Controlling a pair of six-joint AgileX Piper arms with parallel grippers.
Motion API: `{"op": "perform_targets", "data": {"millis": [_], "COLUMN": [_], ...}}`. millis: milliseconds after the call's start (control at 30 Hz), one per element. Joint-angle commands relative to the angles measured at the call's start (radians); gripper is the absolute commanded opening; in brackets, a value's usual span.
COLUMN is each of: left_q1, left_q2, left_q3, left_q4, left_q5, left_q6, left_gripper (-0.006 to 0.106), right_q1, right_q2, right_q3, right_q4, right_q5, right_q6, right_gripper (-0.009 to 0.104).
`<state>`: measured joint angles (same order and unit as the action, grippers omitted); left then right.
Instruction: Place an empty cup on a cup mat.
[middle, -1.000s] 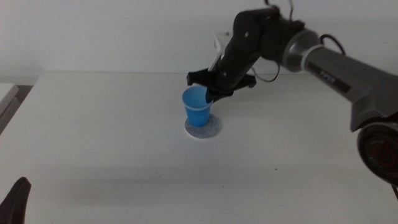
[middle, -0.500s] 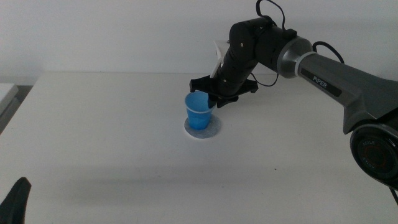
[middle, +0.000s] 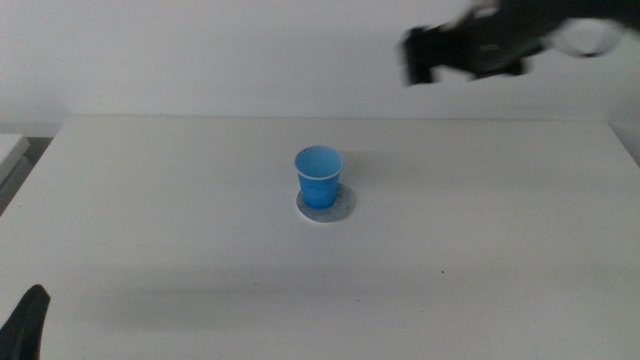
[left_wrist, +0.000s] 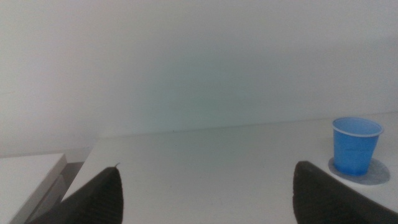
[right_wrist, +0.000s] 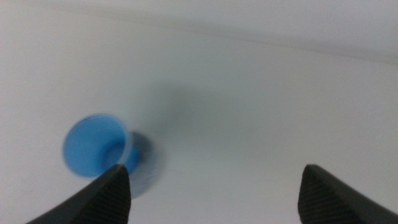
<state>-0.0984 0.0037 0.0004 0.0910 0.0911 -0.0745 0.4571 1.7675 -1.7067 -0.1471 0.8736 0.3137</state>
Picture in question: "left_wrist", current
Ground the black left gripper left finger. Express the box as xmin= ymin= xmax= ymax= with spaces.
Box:
xmin=27 ymin=163 xmax=124 ymax=224

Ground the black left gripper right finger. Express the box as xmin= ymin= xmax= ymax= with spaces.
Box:
xmin=292 ymin=161 xmax=398 ymax=224

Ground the blue plastic cup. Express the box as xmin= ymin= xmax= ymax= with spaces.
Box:
xmin=331 ymin=116 xmax=384 ymax=177

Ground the round grey cup mat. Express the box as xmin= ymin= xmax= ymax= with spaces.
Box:
xmin=328 ymin=157 xmax=391 ymax=186

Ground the white side table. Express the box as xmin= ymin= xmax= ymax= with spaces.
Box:
xmin=0 ymin=152 xmax=68 ymax=224

